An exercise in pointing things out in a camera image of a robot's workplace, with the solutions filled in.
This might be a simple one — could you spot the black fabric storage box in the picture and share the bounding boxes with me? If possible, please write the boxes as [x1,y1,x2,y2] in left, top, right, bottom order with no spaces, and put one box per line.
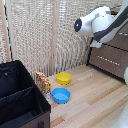
[0,59,52,128]

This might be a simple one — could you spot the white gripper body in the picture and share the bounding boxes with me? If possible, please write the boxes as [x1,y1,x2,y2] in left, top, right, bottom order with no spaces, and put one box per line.
[89,38,103,50]

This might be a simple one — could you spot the yellow plastic bowl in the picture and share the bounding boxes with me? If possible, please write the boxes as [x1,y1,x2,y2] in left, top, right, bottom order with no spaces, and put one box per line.
[55,71,73,86]

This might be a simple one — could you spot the dark brown drawer cabinet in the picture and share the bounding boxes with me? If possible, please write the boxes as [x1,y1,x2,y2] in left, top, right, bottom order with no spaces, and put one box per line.
[87,9,128,83]

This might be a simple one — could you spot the beige woven folding screen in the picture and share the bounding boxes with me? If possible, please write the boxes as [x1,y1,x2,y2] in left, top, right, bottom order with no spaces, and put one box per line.
[0,0,114,78]

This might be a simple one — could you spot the silver bar drawer handle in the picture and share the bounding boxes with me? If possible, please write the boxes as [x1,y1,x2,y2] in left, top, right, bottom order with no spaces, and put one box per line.
[96,54,116,66]

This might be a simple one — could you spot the colourful snack bag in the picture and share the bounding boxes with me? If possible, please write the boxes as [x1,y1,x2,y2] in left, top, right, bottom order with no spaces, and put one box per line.
[34,70,52,95]

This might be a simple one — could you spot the blue plastic bowl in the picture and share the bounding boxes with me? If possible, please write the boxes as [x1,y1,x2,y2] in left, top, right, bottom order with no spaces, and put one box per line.
[51,87,72,105]

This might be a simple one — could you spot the brown drawer with silver handle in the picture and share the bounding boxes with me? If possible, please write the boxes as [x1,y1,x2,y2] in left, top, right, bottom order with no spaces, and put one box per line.
[88,43,128,81]
[104,23,128,52]

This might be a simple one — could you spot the small white plastic object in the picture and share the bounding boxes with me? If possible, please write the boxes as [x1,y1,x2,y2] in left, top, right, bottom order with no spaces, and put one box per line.
[45,92,52,100]

